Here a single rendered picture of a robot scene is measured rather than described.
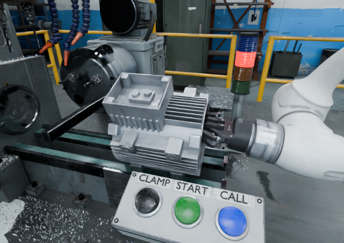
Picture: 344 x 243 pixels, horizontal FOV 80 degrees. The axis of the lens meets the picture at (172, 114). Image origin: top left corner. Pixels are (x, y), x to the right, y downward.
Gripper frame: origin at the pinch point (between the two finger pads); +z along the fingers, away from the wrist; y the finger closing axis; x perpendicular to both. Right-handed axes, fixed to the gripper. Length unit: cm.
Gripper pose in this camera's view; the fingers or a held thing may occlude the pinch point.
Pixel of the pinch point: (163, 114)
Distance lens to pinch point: 49.9
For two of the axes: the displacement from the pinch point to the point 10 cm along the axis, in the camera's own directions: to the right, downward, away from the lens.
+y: -2.7, 4.3, -8.6
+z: -9.5, -2.4, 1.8
